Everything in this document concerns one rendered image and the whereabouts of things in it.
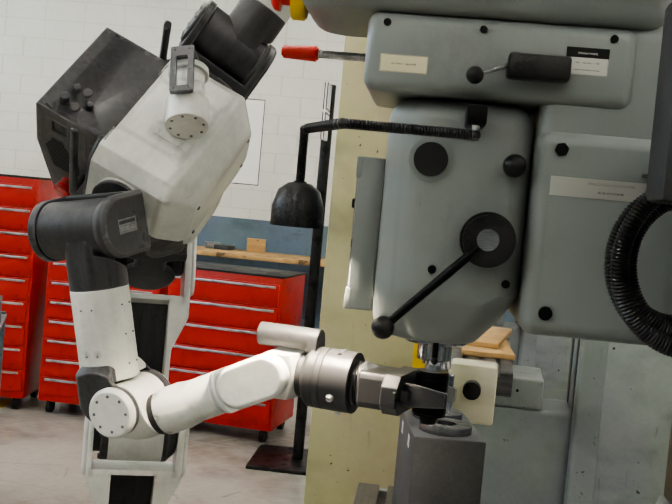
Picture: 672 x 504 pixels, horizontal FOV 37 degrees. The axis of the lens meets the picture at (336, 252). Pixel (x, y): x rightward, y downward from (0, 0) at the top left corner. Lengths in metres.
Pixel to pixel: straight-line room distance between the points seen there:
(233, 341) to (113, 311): 4.49
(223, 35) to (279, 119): 8.78
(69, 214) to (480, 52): 0.67
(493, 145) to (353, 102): 1.86
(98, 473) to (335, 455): 1.33
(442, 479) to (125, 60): 0.87
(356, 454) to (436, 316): 1.92
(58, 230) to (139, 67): 0.32
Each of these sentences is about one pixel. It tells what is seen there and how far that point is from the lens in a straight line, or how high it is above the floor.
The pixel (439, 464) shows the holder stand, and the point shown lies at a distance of 1.69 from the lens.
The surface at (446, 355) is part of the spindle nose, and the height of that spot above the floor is 1.29.
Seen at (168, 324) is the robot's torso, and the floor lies 1.22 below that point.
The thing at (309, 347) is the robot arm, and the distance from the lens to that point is 1.44.
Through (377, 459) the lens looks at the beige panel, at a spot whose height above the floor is 0.69.
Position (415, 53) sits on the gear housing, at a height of 1.68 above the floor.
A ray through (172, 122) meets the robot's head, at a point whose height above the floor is 1.58.
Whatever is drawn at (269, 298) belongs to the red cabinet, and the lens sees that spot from 5.94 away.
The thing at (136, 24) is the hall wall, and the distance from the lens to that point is 11.00.
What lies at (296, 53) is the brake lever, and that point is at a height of 1.70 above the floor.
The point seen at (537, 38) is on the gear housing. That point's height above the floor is 1.71.
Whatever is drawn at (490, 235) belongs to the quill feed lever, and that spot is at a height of 1.46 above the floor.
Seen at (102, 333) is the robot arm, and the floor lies 1.26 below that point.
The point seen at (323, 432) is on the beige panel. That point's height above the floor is 0.76.
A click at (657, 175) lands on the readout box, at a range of 1.07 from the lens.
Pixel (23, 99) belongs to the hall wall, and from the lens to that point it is 11.30.
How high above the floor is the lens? 1.49
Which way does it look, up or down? 3 degrees down
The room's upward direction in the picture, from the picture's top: 5 degrees clockwise
